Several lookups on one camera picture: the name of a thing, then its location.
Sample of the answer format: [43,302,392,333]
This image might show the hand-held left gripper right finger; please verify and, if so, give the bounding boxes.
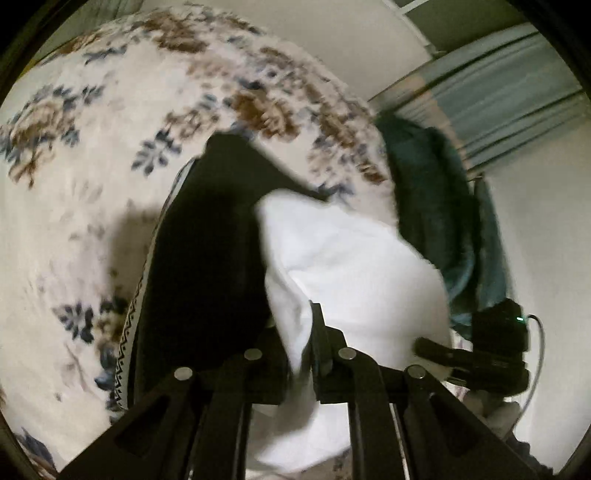
[308,302,542,480]

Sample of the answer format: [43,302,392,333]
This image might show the white t-shirt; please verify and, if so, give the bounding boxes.
[254,187,455,476]

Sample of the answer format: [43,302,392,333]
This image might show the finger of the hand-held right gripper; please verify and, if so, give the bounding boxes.
[413,337,476,371]

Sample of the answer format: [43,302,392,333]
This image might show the grey cable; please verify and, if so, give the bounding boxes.
[519,315,546,432]

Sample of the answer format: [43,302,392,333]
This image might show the floral bed sheet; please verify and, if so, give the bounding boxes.
[0,4,402,480]

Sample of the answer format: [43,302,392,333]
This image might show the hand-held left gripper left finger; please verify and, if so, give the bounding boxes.
[58,325,293,480]

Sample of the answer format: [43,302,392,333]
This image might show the teal curtain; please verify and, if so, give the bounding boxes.
[369,23,585,174]

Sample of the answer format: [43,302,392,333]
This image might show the folded teal blanket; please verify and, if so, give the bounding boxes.
[374,113,511,340]

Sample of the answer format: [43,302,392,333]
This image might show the folded black clothes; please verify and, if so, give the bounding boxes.
[108,131,331,423]

